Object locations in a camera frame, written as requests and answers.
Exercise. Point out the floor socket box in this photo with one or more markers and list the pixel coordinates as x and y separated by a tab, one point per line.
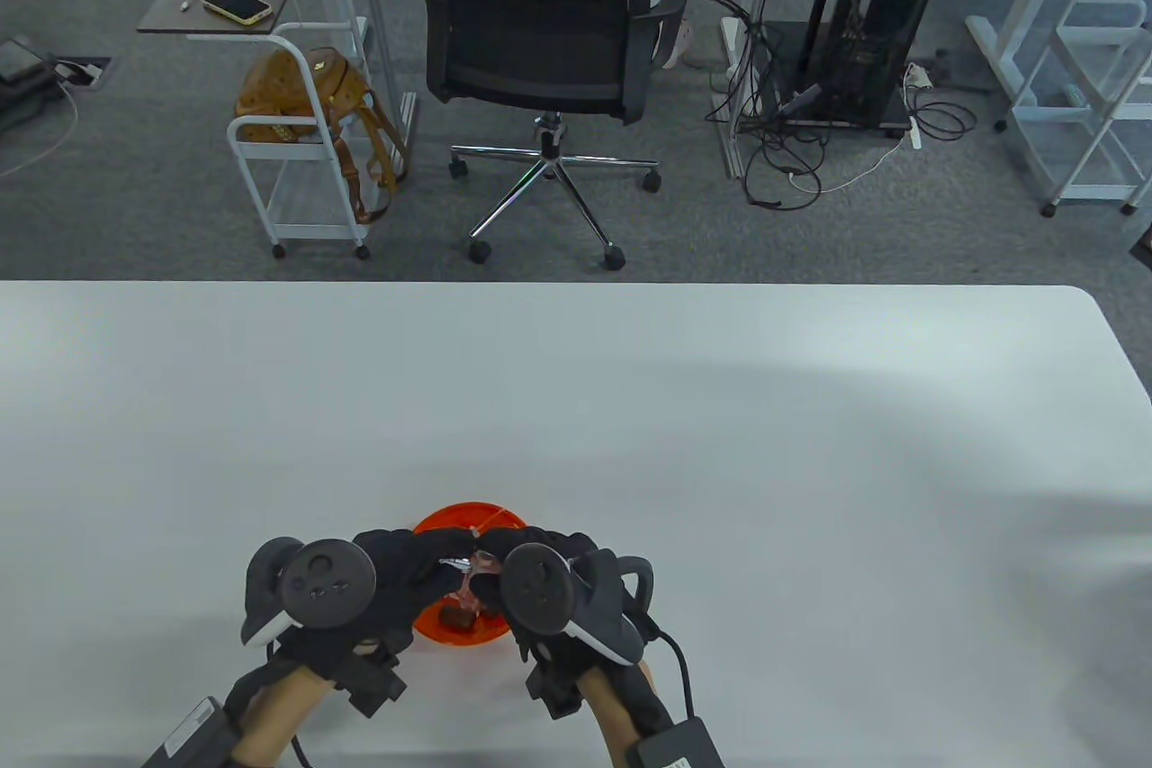
81	73

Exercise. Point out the black mesh office chair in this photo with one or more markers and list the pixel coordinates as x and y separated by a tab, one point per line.
540	39

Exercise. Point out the black computer stand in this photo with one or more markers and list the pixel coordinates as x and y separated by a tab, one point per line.
783	57

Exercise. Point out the dark grey tracking controller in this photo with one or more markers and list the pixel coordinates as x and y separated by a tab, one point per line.
537	586
326	583

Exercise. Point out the white wheeled side table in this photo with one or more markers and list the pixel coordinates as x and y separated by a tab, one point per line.
171	4

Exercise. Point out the brown leather backpack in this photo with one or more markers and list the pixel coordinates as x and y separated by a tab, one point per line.
288	84

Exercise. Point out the person's right hand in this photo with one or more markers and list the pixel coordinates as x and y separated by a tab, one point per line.
576	547

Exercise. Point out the black computer tower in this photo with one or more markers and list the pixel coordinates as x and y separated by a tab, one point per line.
886	12

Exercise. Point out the person's right forearm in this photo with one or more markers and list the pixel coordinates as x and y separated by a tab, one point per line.
612	714

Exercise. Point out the clear glass perfume bottle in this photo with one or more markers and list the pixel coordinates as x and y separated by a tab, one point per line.
466	579

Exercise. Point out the smartphone in yellow case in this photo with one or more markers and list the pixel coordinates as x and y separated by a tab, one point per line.
236	3

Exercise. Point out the orange glossy bowl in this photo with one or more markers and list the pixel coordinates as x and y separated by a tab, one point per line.
468	516

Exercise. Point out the white metal rack cart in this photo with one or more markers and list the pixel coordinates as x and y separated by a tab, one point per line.
1093	194

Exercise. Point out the black device on floor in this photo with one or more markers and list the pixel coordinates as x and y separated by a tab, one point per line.
18	61

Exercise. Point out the black wrist sensor box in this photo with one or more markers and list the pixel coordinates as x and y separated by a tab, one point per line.
679	745
193	736

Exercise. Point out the brown perfume bottle cap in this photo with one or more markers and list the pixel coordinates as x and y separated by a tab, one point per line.
457	617

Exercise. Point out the white power strip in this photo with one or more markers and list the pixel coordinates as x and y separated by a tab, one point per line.
914	75

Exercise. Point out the person's left forearm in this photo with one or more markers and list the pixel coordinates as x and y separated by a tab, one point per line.
279	714

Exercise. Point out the person's left hand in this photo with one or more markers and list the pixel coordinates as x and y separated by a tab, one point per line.
405	570

